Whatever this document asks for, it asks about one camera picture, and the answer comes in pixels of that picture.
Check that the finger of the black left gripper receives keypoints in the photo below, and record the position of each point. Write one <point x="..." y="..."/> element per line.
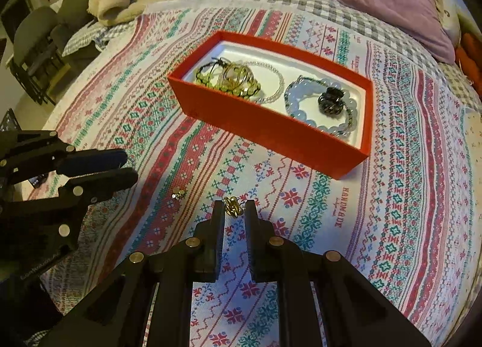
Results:
<point x="97" y="187"/>
<point x="85" y="162"/>

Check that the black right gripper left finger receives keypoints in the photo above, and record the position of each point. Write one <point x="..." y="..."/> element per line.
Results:
<point x="207" y="260"/>

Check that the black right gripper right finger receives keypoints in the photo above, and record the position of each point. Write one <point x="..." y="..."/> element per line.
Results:
<point x="262" y="258"/>

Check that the gold chain earring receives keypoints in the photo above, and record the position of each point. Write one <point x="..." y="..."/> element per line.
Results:
<point x="233" y="207"/>

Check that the black hair claw clip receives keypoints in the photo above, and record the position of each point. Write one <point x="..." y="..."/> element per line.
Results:
<point x="331" y="101"/>

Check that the gold hoop rings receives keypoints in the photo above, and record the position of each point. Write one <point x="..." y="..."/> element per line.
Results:
<point x="235" y="74"/>

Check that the grey checked bedsheet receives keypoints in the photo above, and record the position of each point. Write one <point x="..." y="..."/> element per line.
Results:
<point x="382" y="32"/>

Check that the grey chair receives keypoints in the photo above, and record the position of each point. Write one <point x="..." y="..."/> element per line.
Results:
<point x="40" y="42"/>

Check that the patterned cross-stitch cloth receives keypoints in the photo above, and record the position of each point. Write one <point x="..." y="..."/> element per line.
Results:
<point x="408" y="218"/>

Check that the red cardboard box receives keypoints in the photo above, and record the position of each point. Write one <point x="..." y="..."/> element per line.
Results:
<point x="269" y="124"/>

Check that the orange plush toy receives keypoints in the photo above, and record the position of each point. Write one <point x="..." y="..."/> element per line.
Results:
<point x="468" y="58"/>

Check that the floral cream pillow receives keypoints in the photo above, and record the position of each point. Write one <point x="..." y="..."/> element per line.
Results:
<point x="456" y="19"/>

